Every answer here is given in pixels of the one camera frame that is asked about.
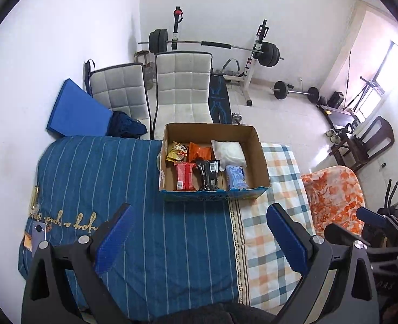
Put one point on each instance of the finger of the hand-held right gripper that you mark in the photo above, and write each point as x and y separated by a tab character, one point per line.
340	233
371	216

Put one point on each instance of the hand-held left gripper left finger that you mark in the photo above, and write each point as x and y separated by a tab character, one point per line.
112	239

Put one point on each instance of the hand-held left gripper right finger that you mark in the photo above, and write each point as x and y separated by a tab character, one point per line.
288	239

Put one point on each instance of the blue tissue pack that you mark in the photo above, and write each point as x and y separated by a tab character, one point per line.
236	177

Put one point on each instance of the cardboard box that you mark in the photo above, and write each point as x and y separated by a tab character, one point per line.
253	162

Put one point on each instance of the red snack packet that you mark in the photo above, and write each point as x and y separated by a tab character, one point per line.
185	175

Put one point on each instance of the black snack packet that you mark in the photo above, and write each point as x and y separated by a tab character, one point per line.
209	175

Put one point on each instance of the white soft plastic bag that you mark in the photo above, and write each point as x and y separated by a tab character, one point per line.
229	153

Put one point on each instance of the yellow panda snack packet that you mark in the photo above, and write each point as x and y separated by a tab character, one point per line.
177	152

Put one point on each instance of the orange snack packet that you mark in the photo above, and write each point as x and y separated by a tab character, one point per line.
200	152

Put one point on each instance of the orange floral blanket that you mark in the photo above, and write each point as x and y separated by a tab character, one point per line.
334	192

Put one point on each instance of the plaid bedsheet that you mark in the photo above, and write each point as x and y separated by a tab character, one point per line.
280	182

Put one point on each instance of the blue striped bedsheet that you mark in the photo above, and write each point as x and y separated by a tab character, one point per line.
117	175

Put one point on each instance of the smartphone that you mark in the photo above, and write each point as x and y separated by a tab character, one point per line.
39	234

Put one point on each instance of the dark wooden chair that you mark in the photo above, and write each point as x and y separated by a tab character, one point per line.
378	135

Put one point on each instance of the pair of white shoes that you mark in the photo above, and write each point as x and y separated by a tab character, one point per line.
333	135

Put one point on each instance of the dark blue cloth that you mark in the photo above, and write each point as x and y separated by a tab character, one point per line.
126	126

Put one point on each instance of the black speaker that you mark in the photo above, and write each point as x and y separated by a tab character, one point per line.
335	99

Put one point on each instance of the loose weight plates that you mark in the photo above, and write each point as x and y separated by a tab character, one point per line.
322	99

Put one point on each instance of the black tripod stand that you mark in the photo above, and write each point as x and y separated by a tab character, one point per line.
371	89

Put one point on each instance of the chrome dumbbell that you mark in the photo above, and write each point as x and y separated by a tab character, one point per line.
237	118

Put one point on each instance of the blue foam mat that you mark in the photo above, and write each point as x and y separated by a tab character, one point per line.
77	111

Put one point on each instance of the white padded chair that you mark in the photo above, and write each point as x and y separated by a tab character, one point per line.
183	87
124	91

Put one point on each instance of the small barbell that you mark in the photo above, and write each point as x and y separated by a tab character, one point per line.
280	90

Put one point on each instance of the black weight bench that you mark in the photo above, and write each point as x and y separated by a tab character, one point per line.
219	98

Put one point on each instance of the white barbell rack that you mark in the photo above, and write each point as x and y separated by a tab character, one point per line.
253	71

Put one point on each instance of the barbell with black plates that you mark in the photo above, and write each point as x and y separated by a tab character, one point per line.
269	54

